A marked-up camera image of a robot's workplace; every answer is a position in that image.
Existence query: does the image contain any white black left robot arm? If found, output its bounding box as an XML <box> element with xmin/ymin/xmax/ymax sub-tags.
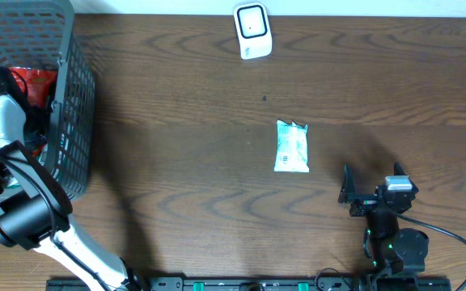
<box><xmin>0</xmin><ymin>66</ymin><xmax>150</xmax><ymax>290</ymax></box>

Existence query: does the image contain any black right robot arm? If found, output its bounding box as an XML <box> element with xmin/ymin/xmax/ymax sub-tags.
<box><xmin>338</xmin><ymin>162</ymin><xmax>429</xmax><ymax>276</ymax></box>

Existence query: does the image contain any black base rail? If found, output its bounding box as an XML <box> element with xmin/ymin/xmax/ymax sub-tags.
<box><xmin>45</xmin><ymin>276</ymin><xmax>452</xmax><ymax>291</ymax></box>

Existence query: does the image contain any white barcode scanner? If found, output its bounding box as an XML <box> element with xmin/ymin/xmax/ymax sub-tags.
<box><xmin>233</xmin><ymin>2</ymin><xmax>273</xmax><ymax>60</ymax></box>

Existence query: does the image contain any grey plastic mesh basket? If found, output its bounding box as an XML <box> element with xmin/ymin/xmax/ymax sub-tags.
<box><xmin>0</xmin><ymin>0</ymin><xmax>95</xmax><ymax>200</ymax></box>

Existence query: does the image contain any mint green snack packet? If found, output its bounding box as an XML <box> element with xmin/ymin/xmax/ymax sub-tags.
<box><xmin>273</xmin><ymin>120</ymin><xmax>310</xmax><ymax>173</ymax></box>

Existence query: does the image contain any red snack bag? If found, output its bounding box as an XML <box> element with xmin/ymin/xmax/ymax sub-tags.
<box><xmin>10</xmin><ymin>67</ymin><xmax>57</xmax><ymax>109</ymax></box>

